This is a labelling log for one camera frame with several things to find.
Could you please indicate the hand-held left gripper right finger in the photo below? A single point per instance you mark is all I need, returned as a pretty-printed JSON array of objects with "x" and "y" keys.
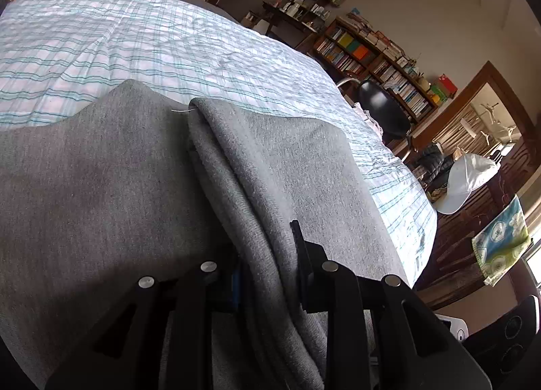
[{"x": 312, "y": 284}]

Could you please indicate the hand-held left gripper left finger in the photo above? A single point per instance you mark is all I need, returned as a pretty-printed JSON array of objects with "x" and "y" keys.
[{"x": 203, "y": 288}]

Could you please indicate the grey sweat pants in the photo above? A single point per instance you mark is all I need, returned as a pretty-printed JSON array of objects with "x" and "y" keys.
[{"x": 105, "y": 187}]

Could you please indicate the white device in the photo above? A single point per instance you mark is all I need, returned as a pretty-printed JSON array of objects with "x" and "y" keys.
[{"x": 454, "y": 328}]

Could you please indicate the blue green patterned towel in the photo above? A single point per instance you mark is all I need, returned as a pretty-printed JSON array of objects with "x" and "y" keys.
[{"x": 501, "y": 242}]

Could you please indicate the dark wooden bench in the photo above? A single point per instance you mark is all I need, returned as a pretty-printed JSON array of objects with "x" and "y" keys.
[{"x": 456, "y": 246}]

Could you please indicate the white cap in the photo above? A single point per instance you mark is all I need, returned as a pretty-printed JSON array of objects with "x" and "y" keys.
[{"x": 465, "y": 183}]

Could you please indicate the dark jacket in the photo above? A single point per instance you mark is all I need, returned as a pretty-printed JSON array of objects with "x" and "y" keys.
[{"x": 435, "y": 164}]

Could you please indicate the white cloth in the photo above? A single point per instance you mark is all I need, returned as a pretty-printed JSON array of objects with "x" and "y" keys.
[{"x": 367, "y": 119}]

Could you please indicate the black chair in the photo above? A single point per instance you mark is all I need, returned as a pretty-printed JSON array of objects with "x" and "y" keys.
[{"x": 380, "y": 102}]

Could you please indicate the wooden bookshelf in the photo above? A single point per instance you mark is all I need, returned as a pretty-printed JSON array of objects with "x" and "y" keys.
[{"x": 380, "y": 64}]

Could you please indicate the red box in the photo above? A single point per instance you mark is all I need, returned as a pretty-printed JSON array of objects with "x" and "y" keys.
[{"x": 448, "y": 84}]

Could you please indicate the bed with plaid sheet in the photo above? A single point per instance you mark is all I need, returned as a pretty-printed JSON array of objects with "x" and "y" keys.
[{"x": 169, "y": 43}]

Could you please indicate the stack of books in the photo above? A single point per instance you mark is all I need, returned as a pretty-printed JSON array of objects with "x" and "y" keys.
[{"x": 376, "y": 35}]

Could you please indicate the wooden desk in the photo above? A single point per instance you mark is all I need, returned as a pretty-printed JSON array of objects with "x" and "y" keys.
[{"x": 287, "y": 22}]

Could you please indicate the wooden desk shelf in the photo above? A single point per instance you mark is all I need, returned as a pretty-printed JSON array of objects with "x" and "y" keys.
[{"x": 312, "y": 3}]

